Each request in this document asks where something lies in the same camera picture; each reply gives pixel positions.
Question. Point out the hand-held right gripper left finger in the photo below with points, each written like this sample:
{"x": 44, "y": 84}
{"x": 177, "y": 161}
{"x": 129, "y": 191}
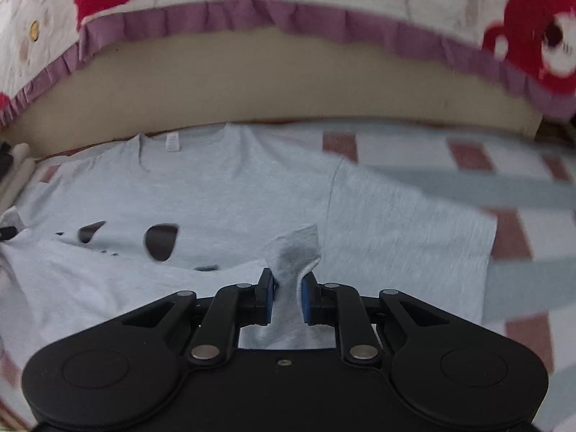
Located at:
{"x": 269, "y": 297}

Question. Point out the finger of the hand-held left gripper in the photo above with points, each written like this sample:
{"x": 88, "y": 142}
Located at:
{"x": 6, "y": 233}

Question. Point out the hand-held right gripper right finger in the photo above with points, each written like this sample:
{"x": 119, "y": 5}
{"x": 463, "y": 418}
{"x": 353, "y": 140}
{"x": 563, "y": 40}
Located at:
{"x": 306, "y": 302}

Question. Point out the light grey cat-face t-shirt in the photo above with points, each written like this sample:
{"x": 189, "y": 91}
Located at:
{"x": 247, "y": 189}

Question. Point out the beige mattress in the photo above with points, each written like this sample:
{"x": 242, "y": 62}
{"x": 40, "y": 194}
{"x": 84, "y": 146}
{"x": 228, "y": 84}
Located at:
{"x": 270, "y": 76}

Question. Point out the checkered printed blanket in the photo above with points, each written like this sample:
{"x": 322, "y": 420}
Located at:
{"x": 517, "y": 189}

